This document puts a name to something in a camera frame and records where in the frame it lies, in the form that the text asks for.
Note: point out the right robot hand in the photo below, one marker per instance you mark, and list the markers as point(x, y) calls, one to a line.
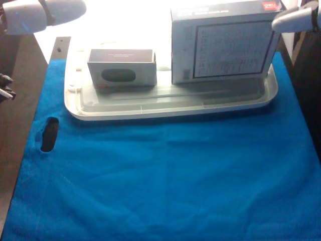
point(291, 21)

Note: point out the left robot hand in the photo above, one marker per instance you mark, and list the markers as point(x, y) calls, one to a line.
point(25, 15)

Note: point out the large grey printed box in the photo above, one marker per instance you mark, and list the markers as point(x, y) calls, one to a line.
point(225, 50)

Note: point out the small grey cardboard box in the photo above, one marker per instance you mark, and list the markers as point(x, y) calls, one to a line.
point(96, 74)

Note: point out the white plastic tray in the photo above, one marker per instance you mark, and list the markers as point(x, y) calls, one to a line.
point(175, 110)

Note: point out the blue table cloth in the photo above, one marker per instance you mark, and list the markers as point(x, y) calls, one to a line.
point(160, 175)

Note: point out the grey metal bracket plate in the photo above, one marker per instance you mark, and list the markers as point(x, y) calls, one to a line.
point(62, 44)

